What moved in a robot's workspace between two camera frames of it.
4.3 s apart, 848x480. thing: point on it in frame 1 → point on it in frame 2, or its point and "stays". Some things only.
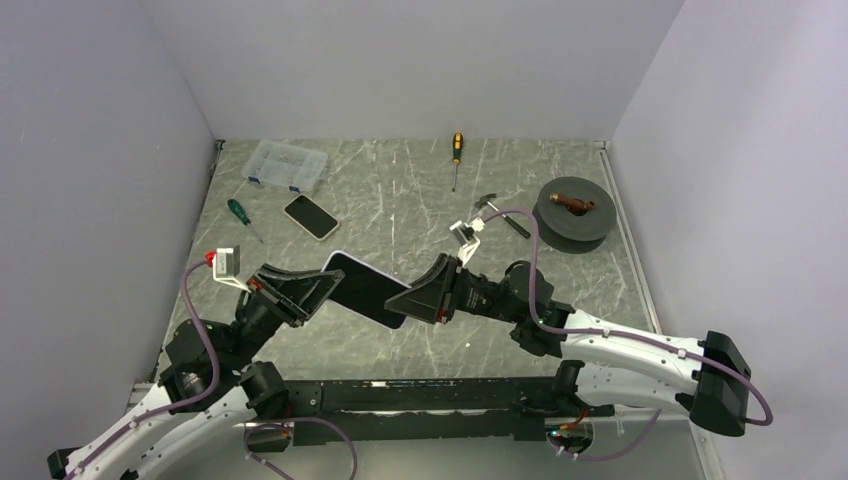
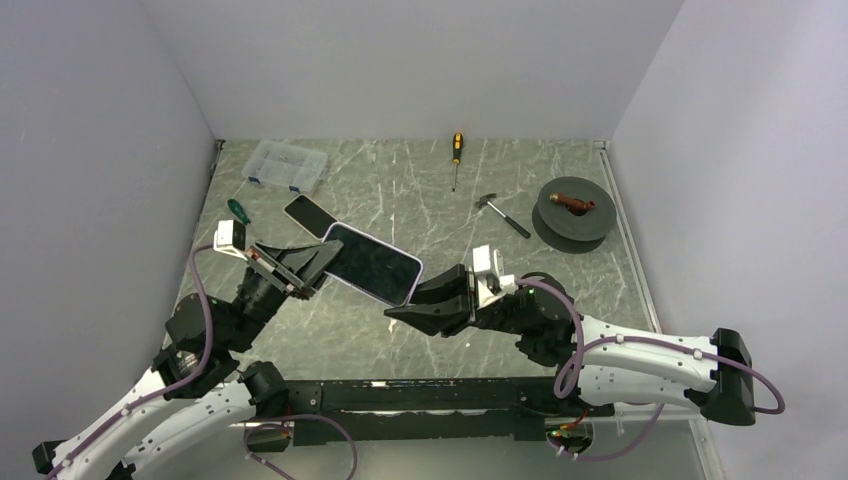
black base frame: [429, 409] stays
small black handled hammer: [485, 201] stays
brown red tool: [572, 203] stays
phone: [366, 290] → [370, 265]
